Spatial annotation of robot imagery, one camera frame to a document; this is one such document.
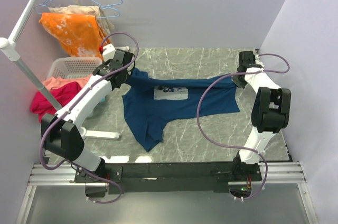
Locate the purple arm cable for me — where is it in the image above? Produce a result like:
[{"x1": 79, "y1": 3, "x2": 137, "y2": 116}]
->
[
  {"x1": 196, "y1": 53, "x2": 290, "y2": 201},
  {"x1": 39, "y1": 32, "x2": 139, "y2": 204}
]

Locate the blue t-shirt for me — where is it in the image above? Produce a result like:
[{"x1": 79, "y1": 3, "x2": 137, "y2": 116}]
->
[{"x1": 123, "y1": 69, "x2": 239, "y2": 152}]

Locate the white clothes rack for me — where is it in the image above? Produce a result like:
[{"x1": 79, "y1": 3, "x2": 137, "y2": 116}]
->
[{"x1": 0, "y1": 0, "x2": 130, "y2": 141}]

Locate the orange patterned cloth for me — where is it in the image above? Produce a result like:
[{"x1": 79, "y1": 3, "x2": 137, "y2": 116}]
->
[{"x1": 39, "y1": 13, "x2": 111, "y2": 59}]

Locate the magenta t-shirt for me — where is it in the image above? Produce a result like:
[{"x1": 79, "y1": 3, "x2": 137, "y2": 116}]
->
[{"x1": 30, "y1": 82, "x2": 83, "y2": 122}]

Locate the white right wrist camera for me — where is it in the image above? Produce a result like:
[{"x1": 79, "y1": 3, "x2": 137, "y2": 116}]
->
[{"x1": 255, "y1": 54, "x2": 265, "y2": 68}]

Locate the white plastic laundry basket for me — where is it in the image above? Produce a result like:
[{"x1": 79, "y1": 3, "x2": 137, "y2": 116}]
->
[{"x1": 47, "y1": 57, "x2": 102, "y2": 79}]

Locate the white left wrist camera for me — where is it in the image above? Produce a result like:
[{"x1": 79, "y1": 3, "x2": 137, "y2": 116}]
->
[{"x1": 99, "y1": 44, "x2": 116, "y2": 62}]

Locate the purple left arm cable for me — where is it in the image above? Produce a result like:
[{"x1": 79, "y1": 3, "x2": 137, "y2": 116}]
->
[{"x1": 39, "y1": 32, "x2": 139, "y2": 204}]

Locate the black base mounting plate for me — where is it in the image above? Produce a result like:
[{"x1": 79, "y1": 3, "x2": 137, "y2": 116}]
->
[{"x1": 74, "y1": 161, "x2": 262, "y2": 198}]

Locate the aluminium rail frame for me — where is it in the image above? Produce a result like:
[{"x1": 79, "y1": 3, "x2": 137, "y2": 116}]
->
[{"x1": 16, "y1": 162, "x2": 320, "y2": 223}]

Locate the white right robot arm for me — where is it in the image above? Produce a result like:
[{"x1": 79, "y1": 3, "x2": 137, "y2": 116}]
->
[{"x1": 232, "y1": 51, "x2": 292, "y2": 181}]

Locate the beige cloth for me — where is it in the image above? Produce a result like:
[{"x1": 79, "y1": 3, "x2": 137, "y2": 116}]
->
[{"x1": 49, "y1": 5, "x2": 115, "y2": 34}]

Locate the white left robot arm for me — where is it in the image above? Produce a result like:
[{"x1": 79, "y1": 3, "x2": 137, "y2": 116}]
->
[{"x1": 39, "y1": 49, "x2": 136, "y2": 183}]

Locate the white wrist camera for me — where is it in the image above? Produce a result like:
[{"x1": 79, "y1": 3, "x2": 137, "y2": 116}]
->
[
  {"x1": 99, "y1": 44, "x2": 116, "y2": 62},
  {"x1": 255, "y1": 54, "x2": 265, "y2": 68}
]

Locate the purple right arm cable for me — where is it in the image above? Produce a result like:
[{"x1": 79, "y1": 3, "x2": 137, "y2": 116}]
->
[{"x1": 196, "y1": 53, "x2": 290, "y2": 201}]

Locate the pink t-shirt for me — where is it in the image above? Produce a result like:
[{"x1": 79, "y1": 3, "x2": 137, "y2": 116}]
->
[{"x1": 43, "y1": 74, "x2": 91, "y2": 100}]

